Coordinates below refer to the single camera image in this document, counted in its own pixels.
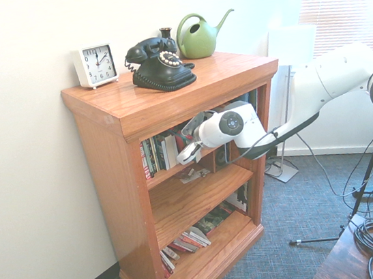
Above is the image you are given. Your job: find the small paper cards pile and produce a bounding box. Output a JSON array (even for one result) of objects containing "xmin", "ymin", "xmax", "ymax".
[{"xmin": 177, "ymin": 164, "xmax": 213, "ymax": 185}]

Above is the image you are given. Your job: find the red paperback book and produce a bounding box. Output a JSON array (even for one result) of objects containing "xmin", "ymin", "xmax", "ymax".
[{"xmin": 159, "ymin": 250, "xmax": 177, "ymax": 279}]

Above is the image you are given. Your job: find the black metal stand leg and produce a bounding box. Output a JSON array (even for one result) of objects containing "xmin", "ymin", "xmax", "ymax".
[{"xmin": 287, "ymin": 224, "xmax": 347, "ymax": 248}]

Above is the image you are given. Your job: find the white and black cover book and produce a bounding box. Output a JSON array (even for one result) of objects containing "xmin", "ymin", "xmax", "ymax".
[{"xmin": 225, "ymin": 181, "xmax": 252, "ymax": 217}]

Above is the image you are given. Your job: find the dark round speaker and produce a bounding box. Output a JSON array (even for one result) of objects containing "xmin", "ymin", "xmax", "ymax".
[{"xmin": 213, "ymin": 144, "xmax": 233, "ymax": 170}]

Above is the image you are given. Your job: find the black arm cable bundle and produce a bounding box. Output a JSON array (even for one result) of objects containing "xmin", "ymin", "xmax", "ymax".
[{"xmin": 226, "ymin": 111, "xmax": 326, "ymax": 164}]

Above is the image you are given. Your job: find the wooden bookshelf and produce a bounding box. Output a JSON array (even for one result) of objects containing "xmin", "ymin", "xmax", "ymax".
[{"xmin": 57, "ymin": 43, "xmax": 308, "ymax": 279}]

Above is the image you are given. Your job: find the white floor lamp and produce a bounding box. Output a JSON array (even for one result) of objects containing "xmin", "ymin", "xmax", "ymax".
[{"xmin": 246, "ymin": 22, "xmax": 336, "ymax": 187}]

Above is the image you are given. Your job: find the black vintage rotary telephone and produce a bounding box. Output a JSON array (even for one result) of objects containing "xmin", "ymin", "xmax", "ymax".
[{"xmin": 121, "ymin": 32, "xmax": 200, "ymax": 98}]

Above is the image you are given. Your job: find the dark green hardcover book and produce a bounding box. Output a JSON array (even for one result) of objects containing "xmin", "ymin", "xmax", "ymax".
[{"xmin": 244, "ymin": 88, "xmax": 262, "ymax": 114}]

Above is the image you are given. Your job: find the white and grey book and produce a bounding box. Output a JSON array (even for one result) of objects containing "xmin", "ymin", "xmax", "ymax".
[{"xmin": 173, "ymin": 232, "xmax": 202, "ymax": 256}]

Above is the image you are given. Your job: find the dark small vase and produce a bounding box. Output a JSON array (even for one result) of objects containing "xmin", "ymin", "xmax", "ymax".
[{"xmin": 158, "ymin": 26, "xmax": 177, "ymax": 53}]

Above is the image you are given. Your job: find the teal and orange paperback book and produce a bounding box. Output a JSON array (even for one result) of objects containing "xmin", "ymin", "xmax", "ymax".
[{"xmin": 175, "ymin": 129, "xmax": 194, "ymax": 150}]

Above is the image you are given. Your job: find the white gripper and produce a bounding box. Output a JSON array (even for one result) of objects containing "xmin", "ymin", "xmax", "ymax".
[{"xmin": 174, "ymin": 140, "xmax": 208, "ymax": 168}]

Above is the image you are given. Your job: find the grey floor cable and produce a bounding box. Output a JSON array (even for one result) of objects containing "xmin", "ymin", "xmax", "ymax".
[{"xmin": 295, "ymin": 126, "xmax": 365, "ymax": 203}]

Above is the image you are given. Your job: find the green watering can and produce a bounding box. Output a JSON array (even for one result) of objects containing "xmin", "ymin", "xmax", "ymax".
[{"xmin": 173, "ymin": 8, "xmax": 241, "ymax": 61}]

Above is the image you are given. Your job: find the black spine book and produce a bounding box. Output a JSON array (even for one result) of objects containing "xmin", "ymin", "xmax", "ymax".
[{"xmin": 145, "ymin": 137, "xmax": 160, "ymax": 178}]

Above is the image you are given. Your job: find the dark red green cover book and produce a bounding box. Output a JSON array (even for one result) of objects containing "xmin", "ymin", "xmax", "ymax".
[{"xmin": 191, "ymin": 201, "xmax": 240, "ymax": 238}]

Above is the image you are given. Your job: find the green spine book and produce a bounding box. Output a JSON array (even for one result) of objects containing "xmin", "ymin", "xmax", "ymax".
[{"xmin": 153, "ymin": 135, "xmax": 167, "ymax": 174}]

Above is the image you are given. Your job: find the white square alarm clock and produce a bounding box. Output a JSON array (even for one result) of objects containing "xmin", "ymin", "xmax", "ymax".
[{"xmin": 70, "ymin": 41, "xmax": 122, "ymax": 93}]

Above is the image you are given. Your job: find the red and white spine book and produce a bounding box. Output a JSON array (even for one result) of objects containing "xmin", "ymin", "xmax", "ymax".
[{"xmin": 139, "ymin": 140, "xmax": 153, "ymax": 181}]

